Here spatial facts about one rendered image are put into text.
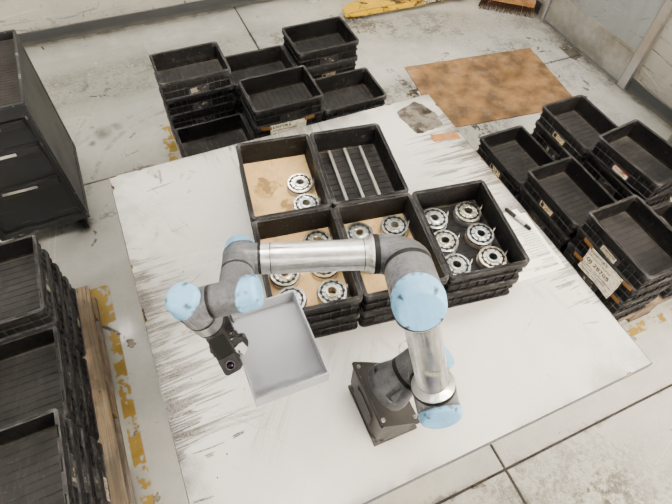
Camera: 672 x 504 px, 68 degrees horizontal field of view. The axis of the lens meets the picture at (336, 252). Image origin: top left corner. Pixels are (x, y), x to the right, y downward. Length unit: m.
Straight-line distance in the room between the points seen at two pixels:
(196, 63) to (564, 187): 2.23
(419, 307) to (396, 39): 3.58
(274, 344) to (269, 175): 0.87
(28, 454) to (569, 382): 1.87
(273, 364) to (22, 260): 1.46
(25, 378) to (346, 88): 2.28
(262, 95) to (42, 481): 2.12
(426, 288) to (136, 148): 2.79
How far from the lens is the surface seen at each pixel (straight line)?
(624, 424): 2.82
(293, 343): 1.42
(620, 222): 2.78
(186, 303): 1.07
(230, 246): 1.18
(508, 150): 3.22
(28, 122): 2.66
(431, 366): 1.26
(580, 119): 3.44
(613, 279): 2.61
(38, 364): 2.39
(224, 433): 1.71
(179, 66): 3.32
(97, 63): 4.41
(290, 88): 3.07
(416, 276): 1.06
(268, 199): 2.00
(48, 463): 2.09
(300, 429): 1.69
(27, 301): 2.42
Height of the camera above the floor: 2.33
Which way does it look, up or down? 55 degrees down
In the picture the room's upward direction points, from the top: 4 degrees clockwise
